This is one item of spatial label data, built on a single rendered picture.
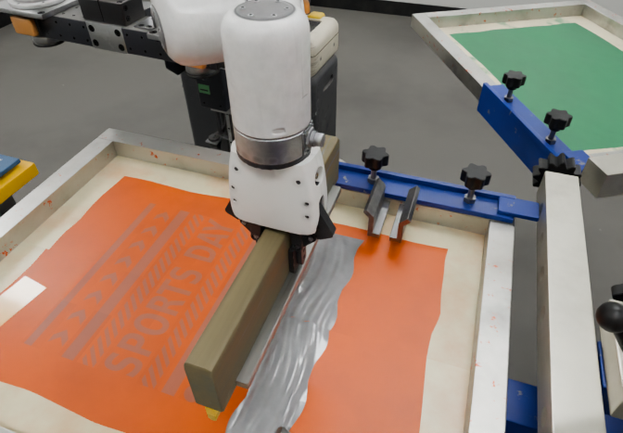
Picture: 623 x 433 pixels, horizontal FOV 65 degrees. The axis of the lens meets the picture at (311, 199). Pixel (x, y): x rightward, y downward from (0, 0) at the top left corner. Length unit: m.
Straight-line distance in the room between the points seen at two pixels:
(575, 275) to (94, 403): 0.62
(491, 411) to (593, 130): 0.73
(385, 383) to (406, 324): 0.09
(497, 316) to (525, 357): 1.23
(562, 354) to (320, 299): 0.31
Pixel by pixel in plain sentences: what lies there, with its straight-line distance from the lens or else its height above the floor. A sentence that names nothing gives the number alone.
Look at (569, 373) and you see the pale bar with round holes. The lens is 0.61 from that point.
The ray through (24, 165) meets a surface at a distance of 1.11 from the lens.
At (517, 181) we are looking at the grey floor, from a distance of 2.63.
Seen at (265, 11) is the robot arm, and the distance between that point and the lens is 0.42.
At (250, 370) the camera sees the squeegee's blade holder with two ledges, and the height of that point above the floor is 1.07.
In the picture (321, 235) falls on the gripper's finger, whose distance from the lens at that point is 0.54.
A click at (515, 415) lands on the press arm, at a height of 0.92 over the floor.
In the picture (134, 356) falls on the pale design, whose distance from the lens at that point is 0.70.
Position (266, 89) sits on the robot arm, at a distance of 0.41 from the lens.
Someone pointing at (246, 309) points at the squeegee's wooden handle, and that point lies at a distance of 0.48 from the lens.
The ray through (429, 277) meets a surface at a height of 0.96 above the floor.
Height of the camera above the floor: 1.52
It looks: 41 degrees down
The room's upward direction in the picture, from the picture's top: 1 degrees counter-clockwise
